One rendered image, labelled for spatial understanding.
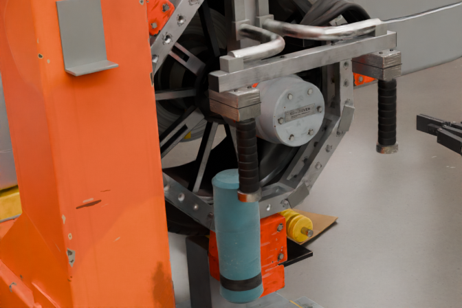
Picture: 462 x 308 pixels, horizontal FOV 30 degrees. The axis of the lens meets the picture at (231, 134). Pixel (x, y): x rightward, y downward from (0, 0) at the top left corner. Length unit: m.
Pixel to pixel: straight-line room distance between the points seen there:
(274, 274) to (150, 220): 0.73
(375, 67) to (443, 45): 0.69
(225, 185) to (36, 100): 0.59
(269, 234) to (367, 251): 1.13
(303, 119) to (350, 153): 2.15
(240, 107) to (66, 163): 0.41
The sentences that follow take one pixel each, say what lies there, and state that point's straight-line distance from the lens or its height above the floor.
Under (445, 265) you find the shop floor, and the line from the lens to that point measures 2.90.
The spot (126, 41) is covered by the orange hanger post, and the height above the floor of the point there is 1.12.
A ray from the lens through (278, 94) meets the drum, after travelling 1.62.
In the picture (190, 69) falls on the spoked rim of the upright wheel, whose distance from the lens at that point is 1.78.
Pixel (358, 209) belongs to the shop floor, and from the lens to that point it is 3.27.
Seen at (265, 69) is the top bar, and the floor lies 0.97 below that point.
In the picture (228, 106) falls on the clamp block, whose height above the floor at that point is 0.92.
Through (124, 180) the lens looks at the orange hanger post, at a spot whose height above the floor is 0.93.
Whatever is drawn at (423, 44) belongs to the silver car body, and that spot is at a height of 0.81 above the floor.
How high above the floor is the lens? 1.37
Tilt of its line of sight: 20 degrees down
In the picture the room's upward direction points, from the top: 4 degrees counter-clockwise
